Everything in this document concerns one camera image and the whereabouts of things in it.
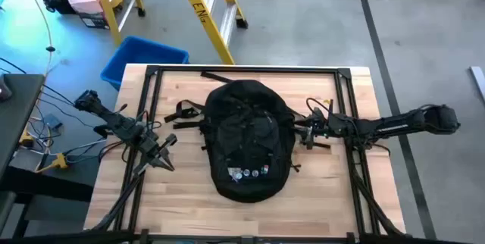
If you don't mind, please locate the black desk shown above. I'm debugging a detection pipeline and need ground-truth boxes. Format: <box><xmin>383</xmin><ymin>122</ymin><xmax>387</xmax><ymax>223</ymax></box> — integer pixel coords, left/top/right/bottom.
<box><xmin>0</xmin><ymin>72</ymin><xmax>94</xmax><ymax>237</ymax></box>

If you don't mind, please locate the black metal table frame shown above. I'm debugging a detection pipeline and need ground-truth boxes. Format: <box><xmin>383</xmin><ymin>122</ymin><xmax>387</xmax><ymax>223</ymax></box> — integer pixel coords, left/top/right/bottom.
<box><xmin>83</xmin><ymin>64</ymin><xmax>406</xmax><ymax>244</ymax></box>

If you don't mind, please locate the grey power adapter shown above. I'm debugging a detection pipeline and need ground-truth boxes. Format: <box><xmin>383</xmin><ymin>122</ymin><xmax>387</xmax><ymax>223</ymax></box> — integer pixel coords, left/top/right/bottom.
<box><xmin>44</xmin><ymin>113</ymin><xmax>64</xmax><ymax>130</ymax></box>

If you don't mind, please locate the yellow stepladder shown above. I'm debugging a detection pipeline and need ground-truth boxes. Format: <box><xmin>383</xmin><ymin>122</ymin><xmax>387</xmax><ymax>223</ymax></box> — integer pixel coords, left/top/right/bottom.
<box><xmin>89</xmin><ymin>0</ymin><xmax>249</xmax><ymax>66</ymax></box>

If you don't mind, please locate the black backpack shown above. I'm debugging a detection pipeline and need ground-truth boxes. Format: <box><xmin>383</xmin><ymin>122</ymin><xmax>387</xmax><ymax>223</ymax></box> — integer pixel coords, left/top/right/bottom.
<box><xmin>163</xmin><ymin>70</ymin><xmax>304</xmax><ymax>204</ymax></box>

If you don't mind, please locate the blue plastic bin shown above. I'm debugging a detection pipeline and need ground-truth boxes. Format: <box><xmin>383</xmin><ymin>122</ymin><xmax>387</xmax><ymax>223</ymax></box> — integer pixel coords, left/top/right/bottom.
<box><xmin>100</xmin><ymin>35</ymin><xmax>190</xmax><ymax>92</ymax></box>

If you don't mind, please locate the pink cardboard box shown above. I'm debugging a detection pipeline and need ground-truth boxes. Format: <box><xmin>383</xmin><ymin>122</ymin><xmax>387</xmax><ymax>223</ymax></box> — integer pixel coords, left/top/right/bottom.
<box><xmin>67</xmin><ymin>0</ymin><xmax>111</xmax><ymax>30</ymax></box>

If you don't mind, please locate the yellow clamp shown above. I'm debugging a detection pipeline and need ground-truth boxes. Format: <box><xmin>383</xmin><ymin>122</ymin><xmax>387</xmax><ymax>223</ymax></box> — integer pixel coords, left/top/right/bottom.
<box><xmin>18</xmin><ymin>128</ymin><xmax>35</xmax><ymax>149</ymax></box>
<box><xmin>36</xmin><ymin>152</ymin><xmax>70</xmax><ymax>173</ymax></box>

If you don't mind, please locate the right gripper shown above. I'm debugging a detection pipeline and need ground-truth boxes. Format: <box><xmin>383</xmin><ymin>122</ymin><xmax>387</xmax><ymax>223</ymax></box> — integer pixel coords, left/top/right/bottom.
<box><xmin>293</xmin><ymin>111</ymin><xmax>334</xmax><ymax>150</ymax></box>

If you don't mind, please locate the grey metal bar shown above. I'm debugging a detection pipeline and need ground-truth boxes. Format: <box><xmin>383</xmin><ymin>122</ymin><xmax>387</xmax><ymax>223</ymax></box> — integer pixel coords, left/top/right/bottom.
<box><xmin>469</xmin><ymin>65</ymin><xmax>485</xmax><ymax>103</ymax></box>

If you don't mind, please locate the beige hanging cable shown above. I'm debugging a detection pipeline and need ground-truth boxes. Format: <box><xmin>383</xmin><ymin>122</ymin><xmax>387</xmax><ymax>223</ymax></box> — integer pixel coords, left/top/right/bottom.
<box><xmin>17</xmin><ymin>0</ymin><xmax>56</xmax><ymax>77</ymax></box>

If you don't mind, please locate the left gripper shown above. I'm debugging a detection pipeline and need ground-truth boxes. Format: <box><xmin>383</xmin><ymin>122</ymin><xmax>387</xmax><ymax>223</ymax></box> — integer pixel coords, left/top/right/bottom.
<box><xmin>132</xmin><ymin>132</ymin><xmax>178</xmax><ymax>172</ymax></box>

